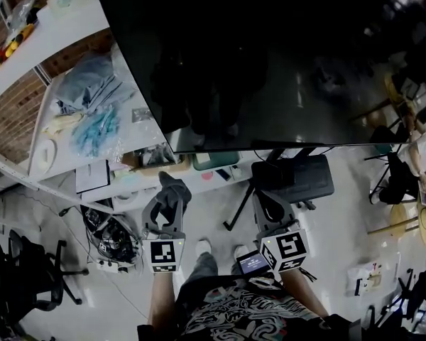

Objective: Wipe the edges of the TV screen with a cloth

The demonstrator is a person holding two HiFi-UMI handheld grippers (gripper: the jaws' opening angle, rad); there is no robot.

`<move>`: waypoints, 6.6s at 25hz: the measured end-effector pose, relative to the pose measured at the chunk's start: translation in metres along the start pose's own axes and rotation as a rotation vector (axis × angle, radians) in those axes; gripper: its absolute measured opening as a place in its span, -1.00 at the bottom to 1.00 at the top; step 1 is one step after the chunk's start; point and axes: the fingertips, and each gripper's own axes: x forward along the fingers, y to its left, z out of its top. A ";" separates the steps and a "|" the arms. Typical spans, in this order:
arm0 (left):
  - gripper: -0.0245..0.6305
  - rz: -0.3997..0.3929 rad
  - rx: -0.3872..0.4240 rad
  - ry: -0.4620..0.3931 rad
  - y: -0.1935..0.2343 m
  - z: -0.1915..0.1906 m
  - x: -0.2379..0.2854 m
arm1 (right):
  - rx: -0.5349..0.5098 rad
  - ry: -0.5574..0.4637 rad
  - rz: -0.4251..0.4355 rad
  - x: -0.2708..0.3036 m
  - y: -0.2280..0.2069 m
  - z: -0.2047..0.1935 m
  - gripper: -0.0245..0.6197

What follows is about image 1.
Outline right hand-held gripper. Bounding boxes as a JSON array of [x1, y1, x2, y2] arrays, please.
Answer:
[[252, 187, 310, 274]]

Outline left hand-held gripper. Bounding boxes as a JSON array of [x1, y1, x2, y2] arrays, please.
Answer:
[[141, 192, 187, 274]]

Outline grey cloth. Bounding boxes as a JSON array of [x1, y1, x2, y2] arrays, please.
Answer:
[[158, 170, 193, 227]]

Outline black TV screen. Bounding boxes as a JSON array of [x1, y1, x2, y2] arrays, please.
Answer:
[[92, 0, 426, 155]]

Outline person's left forearm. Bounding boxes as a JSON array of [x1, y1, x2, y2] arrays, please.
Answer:
[[148, 271, 180, 335]]

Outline person's right forearm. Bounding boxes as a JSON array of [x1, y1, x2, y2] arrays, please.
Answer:
[[279, 267, 330, 321]]

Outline small dark display screen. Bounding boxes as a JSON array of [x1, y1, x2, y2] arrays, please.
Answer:
[[236, 250, 271, 276]]

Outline pale yellow cloth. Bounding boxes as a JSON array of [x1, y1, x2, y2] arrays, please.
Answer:
[[42, 111, 84, 136]]

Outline black TV stand base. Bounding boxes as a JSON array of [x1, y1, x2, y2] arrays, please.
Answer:
[[222, 148, 336, 232]]

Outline white right shoe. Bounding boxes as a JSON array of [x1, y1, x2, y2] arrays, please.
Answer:
[[234, 244, 251, 263]]

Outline white shoe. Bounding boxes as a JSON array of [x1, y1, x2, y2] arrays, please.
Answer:
[[195, 239, 213, 259], [234, 244, 251, 263]]

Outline white left shoe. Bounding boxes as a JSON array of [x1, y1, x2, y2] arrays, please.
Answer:
[[195, 239, 213, 259]]

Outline open cardboard box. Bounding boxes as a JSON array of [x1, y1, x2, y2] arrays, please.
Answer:
[[122, 143, 186, 174]]

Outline grey trousers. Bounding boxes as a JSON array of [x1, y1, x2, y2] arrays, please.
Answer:
[[182, 250, 219, 286]]

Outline white power strip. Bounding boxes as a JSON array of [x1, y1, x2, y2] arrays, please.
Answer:
[[94, 256, 138, 274]]

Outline green box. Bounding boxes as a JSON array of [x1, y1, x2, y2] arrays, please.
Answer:
[[192, 151, 241, 172]]

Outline white flat box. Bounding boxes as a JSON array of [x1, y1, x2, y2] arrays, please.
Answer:
[[75, 159, 111, 194]]

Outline silver foil packet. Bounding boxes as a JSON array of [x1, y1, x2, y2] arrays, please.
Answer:
[[131, 107, 153, 123]]

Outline bag of blue gloves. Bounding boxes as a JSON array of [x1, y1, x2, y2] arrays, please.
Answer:
[[70, 107, 124, 158]]

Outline black patterned shirt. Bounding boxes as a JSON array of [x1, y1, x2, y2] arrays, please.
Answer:
[[137, 274, 361, 341]]

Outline white papers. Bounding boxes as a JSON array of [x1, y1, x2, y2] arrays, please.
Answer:
[[346, 260, 386, 298]]

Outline round wooden stool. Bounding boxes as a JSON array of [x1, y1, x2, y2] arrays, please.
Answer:
[[367, 202, 420, 237]]

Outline black office chair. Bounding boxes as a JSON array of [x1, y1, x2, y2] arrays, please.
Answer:
[[0, 228, 90, 337]]

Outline black tripod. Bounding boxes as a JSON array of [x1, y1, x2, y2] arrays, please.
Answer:
[[367, 267, 426, 335]]

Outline white metal shelf rack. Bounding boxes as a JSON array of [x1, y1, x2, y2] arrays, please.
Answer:
[[0, 0, 256, 234]]

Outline yellow and red toys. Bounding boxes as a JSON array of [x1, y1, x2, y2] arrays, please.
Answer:
[[0, 22, 36, 76]]

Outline clear plastic bag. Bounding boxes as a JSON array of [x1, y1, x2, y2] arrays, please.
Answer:
[[6, 0, 40, 32]]

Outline tangle of black cables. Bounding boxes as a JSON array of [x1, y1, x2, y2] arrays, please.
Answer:
[[80, 205, 145, 263]]

